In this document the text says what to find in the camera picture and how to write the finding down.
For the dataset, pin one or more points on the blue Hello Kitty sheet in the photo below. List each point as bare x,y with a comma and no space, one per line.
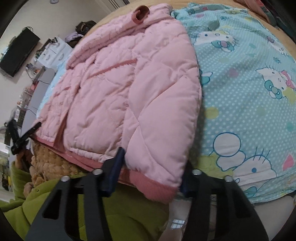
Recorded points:
246,127

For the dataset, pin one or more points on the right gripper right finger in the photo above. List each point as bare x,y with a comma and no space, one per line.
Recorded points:
236,218

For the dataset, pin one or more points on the person left hand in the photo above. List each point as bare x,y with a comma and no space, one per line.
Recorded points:
23,160

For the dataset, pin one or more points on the grey low cabinet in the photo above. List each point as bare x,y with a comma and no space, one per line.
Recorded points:
43,82

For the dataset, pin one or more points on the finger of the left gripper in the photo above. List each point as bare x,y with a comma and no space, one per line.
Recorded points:
30,132

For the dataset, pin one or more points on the black wall television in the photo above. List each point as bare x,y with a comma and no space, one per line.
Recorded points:
18,51

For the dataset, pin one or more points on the lilac garment pile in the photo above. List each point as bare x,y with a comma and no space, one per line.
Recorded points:
73,37

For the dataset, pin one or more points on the pink quilted jacket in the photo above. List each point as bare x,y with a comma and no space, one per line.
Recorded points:
133,83

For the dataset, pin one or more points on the white drawer chest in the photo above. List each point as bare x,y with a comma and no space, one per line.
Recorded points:
55,53

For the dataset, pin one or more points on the black backpack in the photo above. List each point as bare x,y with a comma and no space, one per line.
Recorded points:
83,27

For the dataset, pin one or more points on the round wall clock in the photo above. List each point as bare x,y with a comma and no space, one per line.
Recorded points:
54,1

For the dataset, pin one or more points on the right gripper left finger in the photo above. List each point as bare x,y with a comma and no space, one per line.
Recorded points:
57,219

